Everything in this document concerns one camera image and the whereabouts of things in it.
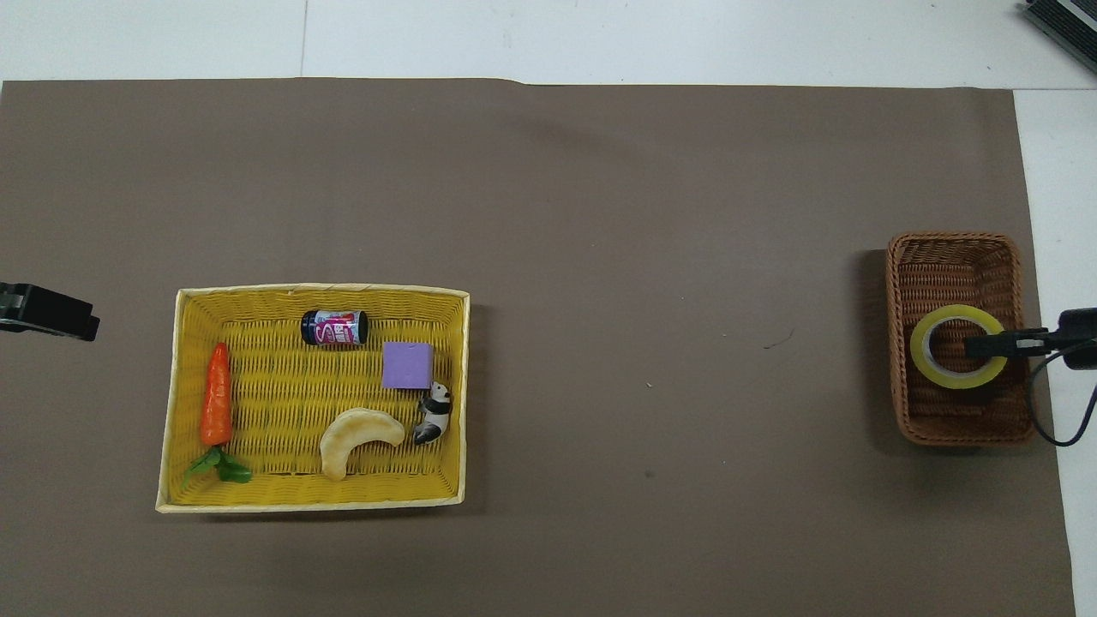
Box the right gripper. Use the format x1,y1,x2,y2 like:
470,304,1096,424
1059,307,1097,372

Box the yellow tape roll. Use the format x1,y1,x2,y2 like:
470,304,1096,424
909,303,1009,391

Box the brown wicker basket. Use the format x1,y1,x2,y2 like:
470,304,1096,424
885,231,1036,447

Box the yellow woven basket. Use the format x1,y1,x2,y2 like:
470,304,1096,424
155,283,471,514

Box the panda figurine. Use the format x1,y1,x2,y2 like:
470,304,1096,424
413,381,453,446

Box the purple cube block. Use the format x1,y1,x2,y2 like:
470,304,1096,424
381,341,435,391

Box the pale toy banana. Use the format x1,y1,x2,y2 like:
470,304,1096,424
320,408,406,482

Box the small dark printed can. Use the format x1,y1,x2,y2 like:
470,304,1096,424
300,309,369,348

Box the orange toy carrot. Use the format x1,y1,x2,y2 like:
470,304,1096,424
182,342,255,485

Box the black cable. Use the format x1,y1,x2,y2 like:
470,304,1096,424
1027,339,1097,448

